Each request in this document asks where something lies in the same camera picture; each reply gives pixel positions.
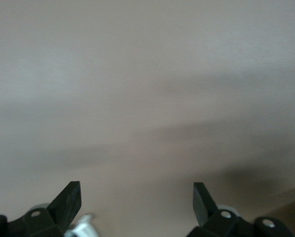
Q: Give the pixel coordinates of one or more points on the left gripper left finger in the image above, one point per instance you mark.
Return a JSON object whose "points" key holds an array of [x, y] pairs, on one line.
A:
{"points": [[63, 209]]}

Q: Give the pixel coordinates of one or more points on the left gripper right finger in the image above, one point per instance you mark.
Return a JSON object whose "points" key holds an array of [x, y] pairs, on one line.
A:
{"points": [[206, 209]]}

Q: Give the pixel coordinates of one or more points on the brown table mat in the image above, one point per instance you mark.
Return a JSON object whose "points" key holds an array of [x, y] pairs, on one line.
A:
{"points": [[147, 86]]}

